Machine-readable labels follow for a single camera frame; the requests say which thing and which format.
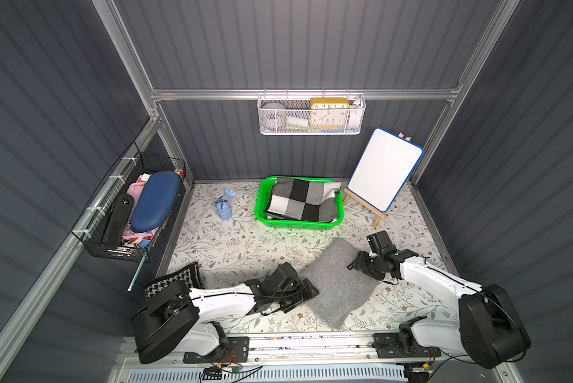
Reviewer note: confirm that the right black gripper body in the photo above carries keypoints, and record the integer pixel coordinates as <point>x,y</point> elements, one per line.
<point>368,263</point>

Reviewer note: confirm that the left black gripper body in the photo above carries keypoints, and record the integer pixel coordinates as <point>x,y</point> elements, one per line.
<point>292,283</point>

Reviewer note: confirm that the grey scarf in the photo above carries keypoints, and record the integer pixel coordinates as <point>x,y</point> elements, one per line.
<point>341,290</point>

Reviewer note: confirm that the black white checkered scarf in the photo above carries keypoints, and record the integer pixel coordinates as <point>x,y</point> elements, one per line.
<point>302,200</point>

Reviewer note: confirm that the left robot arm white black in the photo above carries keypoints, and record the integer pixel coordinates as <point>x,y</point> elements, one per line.
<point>179,317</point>

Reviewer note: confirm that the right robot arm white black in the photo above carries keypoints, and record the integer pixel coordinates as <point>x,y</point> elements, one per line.
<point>487,330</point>

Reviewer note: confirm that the houndstooth scarf at edge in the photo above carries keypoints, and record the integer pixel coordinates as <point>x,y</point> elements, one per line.
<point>189,274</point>

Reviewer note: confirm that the pink item in basket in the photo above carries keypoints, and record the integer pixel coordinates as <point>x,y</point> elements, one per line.
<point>129,237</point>

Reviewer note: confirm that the black remote in basket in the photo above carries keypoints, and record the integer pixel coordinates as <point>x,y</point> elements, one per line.
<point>118,220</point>

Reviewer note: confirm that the wooden easel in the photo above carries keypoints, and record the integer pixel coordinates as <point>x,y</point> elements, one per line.
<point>348,195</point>

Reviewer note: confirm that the blue oval case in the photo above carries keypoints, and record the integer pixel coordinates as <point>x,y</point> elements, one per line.
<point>155,202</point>

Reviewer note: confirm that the yellow alarm clock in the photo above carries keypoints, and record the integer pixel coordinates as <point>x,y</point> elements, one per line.
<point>329,112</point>

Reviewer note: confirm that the white tape roll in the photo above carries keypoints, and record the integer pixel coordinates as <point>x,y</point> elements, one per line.
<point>272,116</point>

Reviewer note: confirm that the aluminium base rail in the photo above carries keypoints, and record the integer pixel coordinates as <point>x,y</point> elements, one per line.
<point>276,349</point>

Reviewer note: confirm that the small whiteboard blue frame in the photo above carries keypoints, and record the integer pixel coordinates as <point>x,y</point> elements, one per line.
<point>386,164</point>

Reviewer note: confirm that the white wire wall basket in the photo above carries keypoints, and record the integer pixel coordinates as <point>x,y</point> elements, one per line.
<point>298,114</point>

